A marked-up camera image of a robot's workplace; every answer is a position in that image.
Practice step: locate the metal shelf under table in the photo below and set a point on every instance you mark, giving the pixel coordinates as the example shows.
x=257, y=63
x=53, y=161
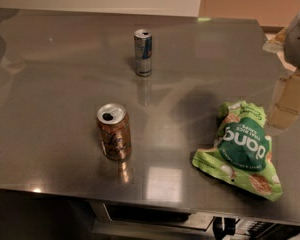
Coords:
x=149, y=223

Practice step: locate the silver blue energy drink can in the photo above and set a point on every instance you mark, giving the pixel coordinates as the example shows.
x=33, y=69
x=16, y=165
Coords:
x=143, y=52

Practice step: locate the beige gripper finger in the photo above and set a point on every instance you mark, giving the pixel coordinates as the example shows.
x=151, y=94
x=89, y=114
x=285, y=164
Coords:
x=276, y=44
x=285, y=105

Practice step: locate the green rice chip bag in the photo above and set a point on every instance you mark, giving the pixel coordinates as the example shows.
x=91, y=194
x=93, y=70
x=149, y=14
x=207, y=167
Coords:
x=242, y=152

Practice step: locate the orange soda can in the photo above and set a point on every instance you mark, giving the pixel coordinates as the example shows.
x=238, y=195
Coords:
x=114, y=131

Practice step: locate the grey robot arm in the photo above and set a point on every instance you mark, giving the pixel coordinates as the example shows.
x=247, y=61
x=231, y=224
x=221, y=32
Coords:
x=291, y=52

